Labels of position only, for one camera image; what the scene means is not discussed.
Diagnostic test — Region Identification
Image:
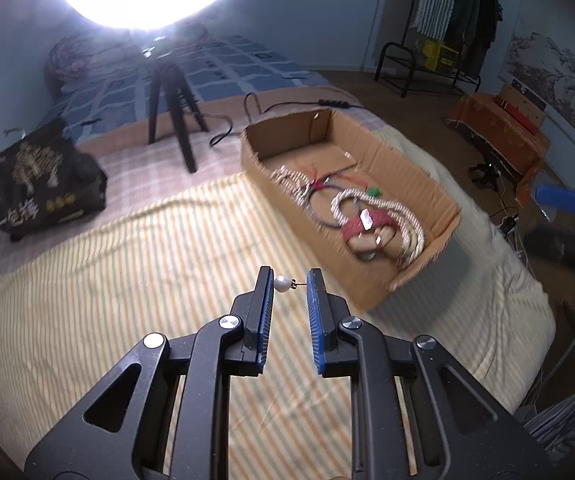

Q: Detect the black device on floor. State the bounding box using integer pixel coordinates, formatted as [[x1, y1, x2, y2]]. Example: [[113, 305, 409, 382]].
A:
[[469, 161, 502, 190]]

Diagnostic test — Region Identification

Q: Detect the pearl earring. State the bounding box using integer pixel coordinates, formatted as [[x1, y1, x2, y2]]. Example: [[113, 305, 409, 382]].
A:
[[274, 275, 309, 293]]

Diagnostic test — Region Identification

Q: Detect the black printed bag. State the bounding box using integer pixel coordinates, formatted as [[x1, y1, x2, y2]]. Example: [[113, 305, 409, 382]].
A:
[[0, 117, 109, 242]]

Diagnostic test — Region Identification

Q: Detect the black tripod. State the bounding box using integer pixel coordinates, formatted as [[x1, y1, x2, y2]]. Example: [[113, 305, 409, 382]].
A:
[[140, 30, 211, 173]]

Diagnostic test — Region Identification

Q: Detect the cardboard box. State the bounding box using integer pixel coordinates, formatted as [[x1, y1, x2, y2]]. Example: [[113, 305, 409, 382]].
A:
[[240, 108, 463, 311]]

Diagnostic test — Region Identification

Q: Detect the pink plaid sheet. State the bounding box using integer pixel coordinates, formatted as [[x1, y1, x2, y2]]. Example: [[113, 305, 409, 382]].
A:
[[0, 87, 383, 281]]

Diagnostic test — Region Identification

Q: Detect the black low rack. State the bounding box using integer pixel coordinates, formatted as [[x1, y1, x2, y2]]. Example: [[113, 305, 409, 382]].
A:
[[375, 42, 483, 98]]

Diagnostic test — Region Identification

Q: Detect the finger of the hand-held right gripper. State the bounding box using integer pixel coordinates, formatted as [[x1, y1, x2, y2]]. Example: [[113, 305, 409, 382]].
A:
[[536, 185, 575, 212]]

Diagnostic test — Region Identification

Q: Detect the landscape wall poster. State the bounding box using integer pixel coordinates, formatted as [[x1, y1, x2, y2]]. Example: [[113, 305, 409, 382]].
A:
[[497, 10, 575, 161]]

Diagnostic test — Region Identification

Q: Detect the white twisted pearl necklace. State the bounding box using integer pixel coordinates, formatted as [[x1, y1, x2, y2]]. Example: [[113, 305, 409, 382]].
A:
[[330, 187, 425, 268]]

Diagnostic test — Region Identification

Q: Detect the grey striped cloth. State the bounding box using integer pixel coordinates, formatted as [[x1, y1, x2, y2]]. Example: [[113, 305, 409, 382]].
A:
[[522, 385, 575, 462]]

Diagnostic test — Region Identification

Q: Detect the red bracelet with white tag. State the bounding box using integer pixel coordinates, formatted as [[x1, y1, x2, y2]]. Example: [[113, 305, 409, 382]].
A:
[[340, 209, 399, 251]]

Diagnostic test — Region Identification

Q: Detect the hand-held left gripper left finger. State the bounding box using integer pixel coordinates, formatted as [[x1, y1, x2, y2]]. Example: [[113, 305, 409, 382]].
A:
[[24, 266, 274, 480]]

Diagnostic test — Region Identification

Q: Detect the blue patterned quilt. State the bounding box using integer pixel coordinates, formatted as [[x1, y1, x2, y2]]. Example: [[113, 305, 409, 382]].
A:
[[32, 32, 333, 133]]

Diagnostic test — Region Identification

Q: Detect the dark cord necklace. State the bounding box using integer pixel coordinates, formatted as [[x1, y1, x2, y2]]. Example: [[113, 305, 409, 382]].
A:
[[297, 180, 351, 233]]

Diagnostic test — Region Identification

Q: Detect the patterned pillow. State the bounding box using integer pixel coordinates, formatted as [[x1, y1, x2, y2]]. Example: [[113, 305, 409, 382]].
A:
[[45, 30, 133, 97]]

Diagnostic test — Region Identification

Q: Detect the cream bedsheet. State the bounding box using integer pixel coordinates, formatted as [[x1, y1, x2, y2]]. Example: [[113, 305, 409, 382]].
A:
[[382, 125, 557, 411]]

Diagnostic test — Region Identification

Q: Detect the black cable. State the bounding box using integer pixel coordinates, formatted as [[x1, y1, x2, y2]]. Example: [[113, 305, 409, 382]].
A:
[[210, 92, 368, 148]]

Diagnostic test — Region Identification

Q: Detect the orange cloth-covered furniture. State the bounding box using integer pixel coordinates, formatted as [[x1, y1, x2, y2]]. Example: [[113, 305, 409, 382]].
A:
[[446, 82, 552, 177]]

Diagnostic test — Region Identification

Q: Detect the clothes rack with clothes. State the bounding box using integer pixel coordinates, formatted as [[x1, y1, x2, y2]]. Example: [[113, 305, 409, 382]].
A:
[[407, 0, 503, 96]]

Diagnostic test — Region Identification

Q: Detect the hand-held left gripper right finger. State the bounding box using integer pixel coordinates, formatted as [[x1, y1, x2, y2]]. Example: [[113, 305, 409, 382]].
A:
[[306, 268, 553, 480]]

